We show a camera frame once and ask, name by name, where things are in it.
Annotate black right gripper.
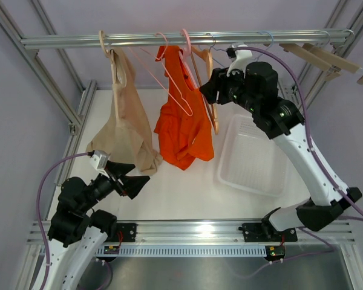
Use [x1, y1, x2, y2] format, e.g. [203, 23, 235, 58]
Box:
[199, 63, 260, 115]

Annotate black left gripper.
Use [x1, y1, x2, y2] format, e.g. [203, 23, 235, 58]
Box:
[79, 160, 149, 213]

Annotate thick pink plastic hanger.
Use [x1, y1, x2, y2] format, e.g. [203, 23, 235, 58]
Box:
[177, 28, 211, 121]

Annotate orange t shirt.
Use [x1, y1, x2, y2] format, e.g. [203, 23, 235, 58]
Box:
[154, 46, 214, 170]

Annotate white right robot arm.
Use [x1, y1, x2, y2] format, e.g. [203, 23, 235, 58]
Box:
[199, 62, 362, 240]

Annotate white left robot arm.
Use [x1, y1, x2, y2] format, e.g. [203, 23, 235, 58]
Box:
[32, 155, 150, 289]

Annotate wooden hanger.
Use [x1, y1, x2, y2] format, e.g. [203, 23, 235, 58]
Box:
[191, 46, 219, 135]

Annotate beige hanger under garment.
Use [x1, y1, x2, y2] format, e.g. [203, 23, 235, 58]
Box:
[99, 30, 126, 88]

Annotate beige garment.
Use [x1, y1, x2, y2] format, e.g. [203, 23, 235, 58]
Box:
[87, 48, 162, 175]

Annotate white plastic basket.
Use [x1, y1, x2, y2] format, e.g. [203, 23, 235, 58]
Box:
[217, 114, 289, 198]

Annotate wooden hangers at right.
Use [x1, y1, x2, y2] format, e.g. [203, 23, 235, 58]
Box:
[280, 43, 363, 85]

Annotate aluminium hanging rod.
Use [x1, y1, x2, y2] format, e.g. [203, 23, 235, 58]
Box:
[21, 28, 354, 50]

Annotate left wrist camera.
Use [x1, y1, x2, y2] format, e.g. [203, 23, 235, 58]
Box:
[90, 150, 110, 176]

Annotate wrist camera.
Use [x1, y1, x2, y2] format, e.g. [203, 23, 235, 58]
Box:
[90, 150, 110, 176]
[226, 42, 252, 77]

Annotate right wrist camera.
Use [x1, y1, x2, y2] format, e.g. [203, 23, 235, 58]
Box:
[226, 42, 252, 77]

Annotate thin pink wire hanger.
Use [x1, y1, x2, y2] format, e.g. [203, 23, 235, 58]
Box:
[128, 31, 194, 117]

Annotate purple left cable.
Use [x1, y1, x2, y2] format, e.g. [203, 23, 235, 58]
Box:
[36, 152, 114, 290]

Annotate blue wire hanger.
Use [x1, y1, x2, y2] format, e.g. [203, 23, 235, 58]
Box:
[192, 31, 275, 68]

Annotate white slotted cable duct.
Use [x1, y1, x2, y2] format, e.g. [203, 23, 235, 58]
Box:
[96, 245, 267, 257]

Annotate aluminium front rail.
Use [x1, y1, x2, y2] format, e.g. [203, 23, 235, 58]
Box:
[27, 219, 356, 245]

